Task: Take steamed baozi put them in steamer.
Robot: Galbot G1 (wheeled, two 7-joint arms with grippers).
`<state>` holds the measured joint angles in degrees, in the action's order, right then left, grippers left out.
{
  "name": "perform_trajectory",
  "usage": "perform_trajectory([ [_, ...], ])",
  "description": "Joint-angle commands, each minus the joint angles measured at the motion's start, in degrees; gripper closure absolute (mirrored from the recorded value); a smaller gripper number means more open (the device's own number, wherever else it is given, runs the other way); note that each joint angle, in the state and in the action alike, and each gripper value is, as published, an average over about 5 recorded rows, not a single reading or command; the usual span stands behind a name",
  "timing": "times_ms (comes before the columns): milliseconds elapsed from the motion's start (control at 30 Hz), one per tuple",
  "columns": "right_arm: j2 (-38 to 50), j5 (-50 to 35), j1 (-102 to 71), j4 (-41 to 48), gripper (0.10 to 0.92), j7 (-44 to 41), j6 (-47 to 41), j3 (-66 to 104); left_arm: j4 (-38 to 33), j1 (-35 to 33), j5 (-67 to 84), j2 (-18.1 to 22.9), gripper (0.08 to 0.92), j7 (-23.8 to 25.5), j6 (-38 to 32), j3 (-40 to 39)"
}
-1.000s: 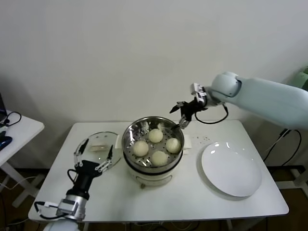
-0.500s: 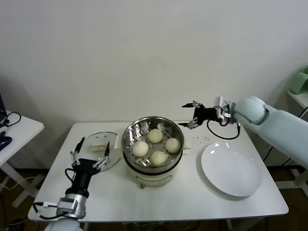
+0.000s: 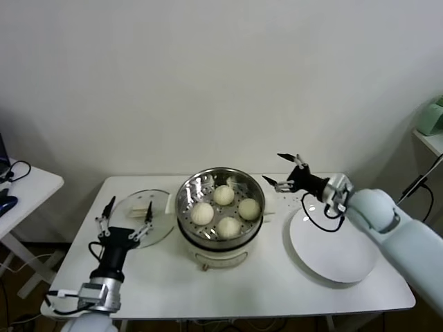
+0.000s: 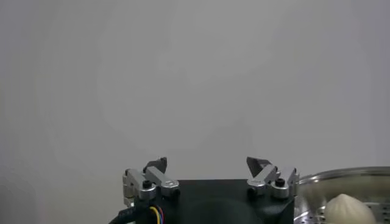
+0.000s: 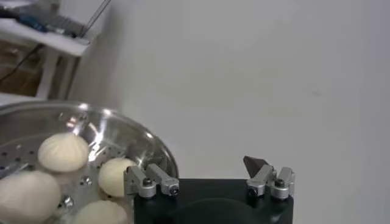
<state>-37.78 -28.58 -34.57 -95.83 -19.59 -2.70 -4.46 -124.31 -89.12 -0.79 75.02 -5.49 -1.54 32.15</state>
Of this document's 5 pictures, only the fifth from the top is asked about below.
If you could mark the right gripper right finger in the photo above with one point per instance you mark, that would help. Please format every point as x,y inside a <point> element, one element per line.
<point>262,179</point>

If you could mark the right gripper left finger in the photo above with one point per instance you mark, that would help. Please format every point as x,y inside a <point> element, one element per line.
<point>143,182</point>

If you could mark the white steamed baozi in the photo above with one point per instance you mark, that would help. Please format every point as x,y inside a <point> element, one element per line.
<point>100,214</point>
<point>26,196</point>
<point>62,152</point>
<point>112,179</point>

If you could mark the stainless steel steamer basket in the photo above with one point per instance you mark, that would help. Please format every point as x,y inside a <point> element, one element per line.
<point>128,140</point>

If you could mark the white side desk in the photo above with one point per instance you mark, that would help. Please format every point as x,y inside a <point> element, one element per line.
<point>45,39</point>

